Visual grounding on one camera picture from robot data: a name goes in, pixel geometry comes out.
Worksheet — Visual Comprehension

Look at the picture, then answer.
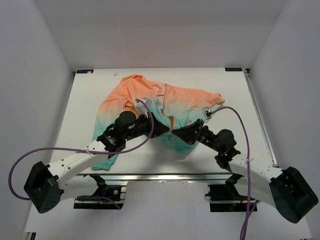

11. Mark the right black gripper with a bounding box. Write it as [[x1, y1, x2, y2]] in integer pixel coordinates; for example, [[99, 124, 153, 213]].
[[172, 118, 223, 153]]

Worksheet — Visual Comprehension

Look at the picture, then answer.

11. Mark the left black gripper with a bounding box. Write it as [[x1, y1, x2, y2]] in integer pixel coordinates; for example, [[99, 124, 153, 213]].
[[123, 112, 170, 142]]

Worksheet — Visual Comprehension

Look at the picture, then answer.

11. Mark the orange and teal jacket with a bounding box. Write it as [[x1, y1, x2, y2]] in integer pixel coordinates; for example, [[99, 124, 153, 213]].
[[91, 73, 226, 172]]

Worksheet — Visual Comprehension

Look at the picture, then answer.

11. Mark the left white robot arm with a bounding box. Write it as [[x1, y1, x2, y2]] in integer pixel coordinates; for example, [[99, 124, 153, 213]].
[[23, 111, 170, 214]]

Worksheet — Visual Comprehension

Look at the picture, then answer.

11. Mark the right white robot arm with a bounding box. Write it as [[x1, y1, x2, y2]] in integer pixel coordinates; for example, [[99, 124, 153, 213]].
[[172, 119, 319, 224]]

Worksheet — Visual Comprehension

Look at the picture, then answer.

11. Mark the right blue corner label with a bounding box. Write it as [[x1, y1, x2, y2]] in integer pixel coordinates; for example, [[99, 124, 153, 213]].
[[224, 67, 243, 72]]

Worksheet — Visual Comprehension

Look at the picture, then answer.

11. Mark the blue corner label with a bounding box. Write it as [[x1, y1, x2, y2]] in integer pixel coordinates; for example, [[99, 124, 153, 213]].
[[224, 67, 243, 72], [76, 69, 94, 74]]

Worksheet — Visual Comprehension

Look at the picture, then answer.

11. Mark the white front panel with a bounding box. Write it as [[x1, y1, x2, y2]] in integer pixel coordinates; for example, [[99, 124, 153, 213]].
[[23, 178, 313, 240]]

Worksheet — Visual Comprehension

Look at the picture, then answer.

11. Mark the left blue corner label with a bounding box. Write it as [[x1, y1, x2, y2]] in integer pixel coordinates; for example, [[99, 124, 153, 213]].
[[76, 69, 94, 74]]

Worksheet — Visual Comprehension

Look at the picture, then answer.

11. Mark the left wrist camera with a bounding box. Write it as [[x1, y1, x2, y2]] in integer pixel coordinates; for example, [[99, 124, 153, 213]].
[[135, 97, 152, 118]]

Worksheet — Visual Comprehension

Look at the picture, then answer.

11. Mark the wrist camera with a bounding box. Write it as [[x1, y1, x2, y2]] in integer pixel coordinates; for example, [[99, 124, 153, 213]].
[[135, 97, 152, 118], [201, 108, 212, 123]]

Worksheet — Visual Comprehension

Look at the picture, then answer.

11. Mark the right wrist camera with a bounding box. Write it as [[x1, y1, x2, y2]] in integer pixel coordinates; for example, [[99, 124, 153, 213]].
[[201, 108, 212, 123]]

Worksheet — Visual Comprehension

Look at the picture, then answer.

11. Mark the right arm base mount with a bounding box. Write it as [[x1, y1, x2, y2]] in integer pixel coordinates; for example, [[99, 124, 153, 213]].
[[204, 184, 248, 213]]

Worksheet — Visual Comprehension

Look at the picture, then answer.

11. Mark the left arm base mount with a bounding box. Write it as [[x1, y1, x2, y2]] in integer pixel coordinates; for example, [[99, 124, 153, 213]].
[[73, 173, 127, 210]]

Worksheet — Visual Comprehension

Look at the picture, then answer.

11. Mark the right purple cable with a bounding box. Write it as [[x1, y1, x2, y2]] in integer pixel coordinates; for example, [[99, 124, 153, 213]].
[[206, 106, 261, 240]]

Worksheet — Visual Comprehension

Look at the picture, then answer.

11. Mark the purple cable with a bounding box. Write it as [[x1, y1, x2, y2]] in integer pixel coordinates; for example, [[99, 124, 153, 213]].
[[206, 106, 261, 240], [8, 98, 155, 210]]

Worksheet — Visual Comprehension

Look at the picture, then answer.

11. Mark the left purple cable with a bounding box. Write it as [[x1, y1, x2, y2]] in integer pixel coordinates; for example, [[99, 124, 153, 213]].
[[8, 98, 155, 210]]

